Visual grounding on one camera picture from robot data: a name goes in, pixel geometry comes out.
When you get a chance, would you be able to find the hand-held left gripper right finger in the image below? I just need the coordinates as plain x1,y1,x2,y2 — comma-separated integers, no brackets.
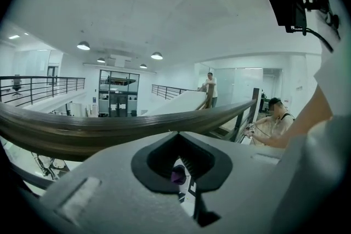
178,131,287,234

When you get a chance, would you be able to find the purple cloth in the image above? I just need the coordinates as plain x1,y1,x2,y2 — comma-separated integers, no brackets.
171,165,188,186

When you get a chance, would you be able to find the person's right forearm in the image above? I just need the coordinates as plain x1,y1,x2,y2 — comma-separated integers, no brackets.
285,84,334,149

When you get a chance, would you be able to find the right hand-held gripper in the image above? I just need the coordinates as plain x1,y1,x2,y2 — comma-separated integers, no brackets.
178,179,198,216

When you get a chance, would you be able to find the dark curved handrail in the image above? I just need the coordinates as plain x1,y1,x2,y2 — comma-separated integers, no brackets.
0,87,261,201

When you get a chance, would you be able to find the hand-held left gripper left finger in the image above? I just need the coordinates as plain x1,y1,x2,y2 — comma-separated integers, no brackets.
38,131,203,234

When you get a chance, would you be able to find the black-framed glass partition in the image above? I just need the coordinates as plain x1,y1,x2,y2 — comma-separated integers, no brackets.
98,70,140,118

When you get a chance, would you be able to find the person's white t-shirt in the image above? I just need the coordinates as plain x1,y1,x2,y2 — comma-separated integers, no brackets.
312,0,351,118

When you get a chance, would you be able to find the black chest-mounted monitor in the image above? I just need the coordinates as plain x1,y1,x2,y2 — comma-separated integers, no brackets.
264,0,309,33

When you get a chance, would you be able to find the black metal railing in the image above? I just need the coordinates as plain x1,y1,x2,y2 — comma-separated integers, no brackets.
0,76,86,107
151,84,199,101

